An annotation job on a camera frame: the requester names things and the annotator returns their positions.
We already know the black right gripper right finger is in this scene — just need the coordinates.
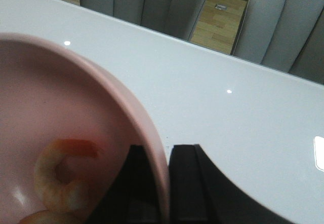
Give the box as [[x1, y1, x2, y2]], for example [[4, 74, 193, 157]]
[[169, 144, 289, 223]]

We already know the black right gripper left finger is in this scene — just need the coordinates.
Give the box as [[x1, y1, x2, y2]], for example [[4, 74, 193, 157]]
[[87, 145, 161, 223]]

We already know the orange shrimp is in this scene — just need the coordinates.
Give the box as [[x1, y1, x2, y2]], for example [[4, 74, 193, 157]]
[[18, 210, 82, 224], [34, 139, 100, 213]]

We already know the pink bowl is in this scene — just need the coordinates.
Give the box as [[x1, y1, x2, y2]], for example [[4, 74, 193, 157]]
[[1, 33, 170, 223]]

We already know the right grey upholstered chair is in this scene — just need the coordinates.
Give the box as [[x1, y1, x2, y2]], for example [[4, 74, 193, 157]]
[[231, 0, 323, 84]]

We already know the grey upholstered chair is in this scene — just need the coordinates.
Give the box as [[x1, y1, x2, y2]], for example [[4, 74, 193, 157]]
[[231, 0, 323, 84], [79, 0, 206, 41]]

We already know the left grey upholstered chair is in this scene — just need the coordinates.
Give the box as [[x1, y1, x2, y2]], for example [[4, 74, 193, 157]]
[[79, 0, 206, 41]]

